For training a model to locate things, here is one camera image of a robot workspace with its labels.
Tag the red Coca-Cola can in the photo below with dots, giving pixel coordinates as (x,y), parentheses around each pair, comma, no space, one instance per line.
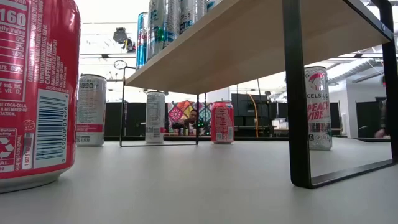
(40,93)
(222,123)

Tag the Celsius Arctic Vibe can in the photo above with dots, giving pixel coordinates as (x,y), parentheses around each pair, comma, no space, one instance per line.
(163,31)
(189,15)
(214,3)

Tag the blue silver Red Bull can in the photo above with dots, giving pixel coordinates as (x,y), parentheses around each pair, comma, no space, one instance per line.
(142,40)

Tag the wooden shelf with black legs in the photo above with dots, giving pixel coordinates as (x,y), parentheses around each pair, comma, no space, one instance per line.
(248,46)

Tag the person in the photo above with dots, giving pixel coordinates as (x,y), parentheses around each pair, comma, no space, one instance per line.
(384,121)
(191,119)

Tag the colourful patterned panel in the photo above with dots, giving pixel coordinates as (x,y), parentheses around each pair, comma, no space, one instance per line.
(177,113)

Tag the silver black-top Celsius can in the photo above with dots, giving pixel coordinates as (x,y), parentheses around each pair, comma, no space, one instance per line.
(155,117)

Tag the black partition panel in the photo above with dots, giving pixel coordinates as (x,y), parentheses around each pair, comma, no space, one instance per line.
(133,119)

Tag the white storage containers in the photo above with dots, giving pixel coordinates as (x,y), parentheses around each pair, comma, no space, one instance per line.
(280,123)

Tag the white Celsius can pink band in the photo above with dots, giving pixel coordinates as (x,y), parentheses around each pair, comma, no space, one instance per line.
(91,110)

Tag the Celsius Peach Vibe can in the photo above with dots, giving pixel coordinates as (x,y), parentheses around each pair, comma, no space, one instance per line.
(319,109)

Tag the black cabinet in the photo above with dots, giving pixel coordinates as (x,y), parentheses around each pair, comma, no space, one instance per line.
(367,118)

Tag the black overhead camera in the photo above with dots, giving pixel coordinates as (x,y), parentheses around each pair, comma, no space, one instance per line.
(122,39)

